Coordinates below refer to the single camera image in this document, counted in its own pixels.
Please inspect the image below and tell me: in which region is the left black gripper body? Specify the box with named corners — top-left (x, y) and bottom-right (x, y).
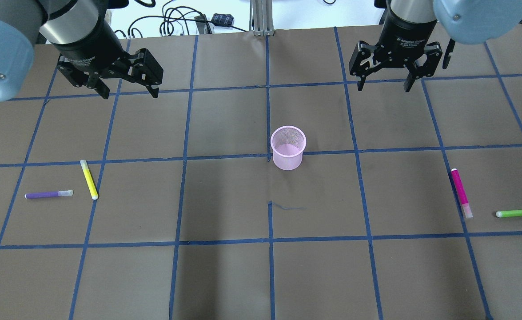
top-left (56, 20), bottom-right (127, 81)

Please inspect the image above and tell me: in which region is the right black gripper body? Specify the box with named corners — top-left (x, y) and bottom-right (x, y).
top-left (374, 13), bottom-right (436, 67)

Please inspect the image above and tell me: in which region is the purple pen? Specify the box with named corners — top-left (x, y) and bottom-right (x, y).
top-left (24, 190), bottom-right (74, 199)

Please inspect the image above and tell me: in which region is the pink pen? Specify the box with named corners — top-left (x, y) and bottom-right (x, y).
top-left (451, 168), bottom-right (473, 219)

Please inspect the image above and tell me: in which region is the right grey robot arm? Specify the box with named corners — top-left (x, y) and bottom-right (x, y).
top-left (349, 0), bottom-right (522, 92)

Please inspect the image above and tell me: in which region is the pink mesh cup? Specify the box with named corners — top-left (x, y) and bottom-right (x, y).
top-left (270, 125), bottom-right (307, 171)

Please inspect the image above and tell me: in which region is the black power adapter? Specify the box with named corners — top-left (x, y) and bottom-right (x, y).
top-left (210, 13), bottom-right (235, 27)

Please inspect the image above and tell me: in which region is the yellow pen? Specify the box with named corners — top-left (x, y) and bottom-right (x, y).
top-left (80, 159), bottom-right (99, 200)

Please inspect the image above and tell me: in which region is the green pen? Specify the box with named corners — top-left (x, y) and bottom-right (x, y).
top-left (495, 209), bottom-right (522, 218)

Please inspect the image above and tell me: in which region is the black cables bundle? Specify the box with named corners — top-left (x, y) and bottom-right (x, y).
top-left (114, 0), bottom-right (248, 40)

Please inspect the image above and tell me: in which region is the aluminium frame post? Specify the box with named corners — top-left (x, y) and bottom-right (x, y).
top-left (249, 0), bottom-right (275, 36)

